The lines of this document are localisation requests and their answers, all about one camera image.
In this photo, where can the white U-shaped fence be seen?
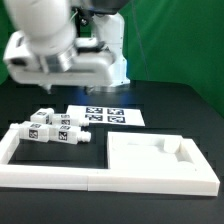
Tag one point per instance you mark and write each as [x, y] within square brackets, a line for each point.
[203, 181]

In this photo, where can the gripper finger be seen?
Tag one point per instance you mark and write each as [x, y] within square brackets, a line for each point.
[46, 87]

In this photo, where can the paper sheet with tags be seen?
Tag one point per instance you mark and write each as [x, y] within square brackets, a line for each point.
[107, 115]

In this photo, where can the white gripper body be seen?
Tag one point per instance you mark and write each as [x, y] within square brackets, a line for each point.
[86, 69]

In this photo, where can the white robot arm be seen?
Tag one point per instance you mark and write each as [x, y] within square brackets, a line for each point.
[67, 42]

